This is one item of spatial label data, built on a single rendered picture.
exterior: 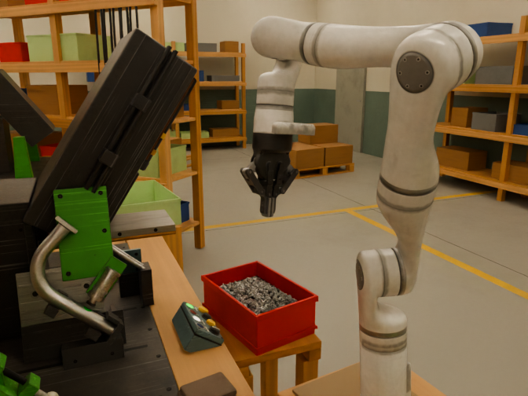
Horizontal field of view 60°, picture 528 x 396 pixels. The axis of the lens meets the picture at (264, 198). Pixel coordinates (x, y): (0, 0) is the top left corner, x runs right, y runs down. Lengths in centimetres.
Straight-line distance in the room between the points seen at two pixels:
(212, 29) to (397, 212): 985
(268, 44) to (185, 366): 70
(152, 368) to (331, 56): 75
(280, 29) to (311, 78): 1056
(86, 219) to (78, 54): 320
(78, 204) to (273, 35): 60
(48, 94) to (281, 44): 392
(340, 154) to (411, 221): 677
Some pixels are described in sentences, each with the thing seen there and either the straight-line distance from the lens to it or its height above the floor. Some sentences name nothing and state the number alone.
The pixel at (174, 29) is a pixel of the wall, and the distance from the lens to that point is 1030.
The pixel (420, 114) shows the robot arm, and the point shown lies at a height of 147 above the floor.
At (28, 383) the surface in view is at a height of 100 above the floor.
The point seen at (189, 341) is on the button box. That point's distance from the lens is 112.
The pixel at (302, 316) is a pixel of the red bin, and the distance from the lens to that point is 133.
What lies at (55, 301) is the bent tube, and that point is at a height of 105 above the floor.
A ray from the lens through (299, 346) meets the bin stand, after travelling 134.
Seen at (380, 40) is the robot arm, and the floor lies 157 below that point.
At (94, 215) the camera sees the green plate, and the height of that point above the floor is 121.
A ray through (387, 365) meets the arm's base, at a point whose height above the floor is 99.
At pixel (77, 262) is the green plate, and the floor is 111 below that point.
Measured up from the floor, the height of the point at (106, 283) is 107.
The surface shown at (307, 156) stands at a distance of 712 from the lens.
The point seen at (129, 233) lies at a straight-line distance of 127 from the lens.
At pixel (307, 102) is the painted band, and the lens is 1136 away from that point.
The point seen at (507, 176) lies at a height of 32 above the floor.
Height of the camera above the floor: 152
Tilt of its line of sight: 15 degrees down
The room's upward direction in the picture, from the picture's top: straight up
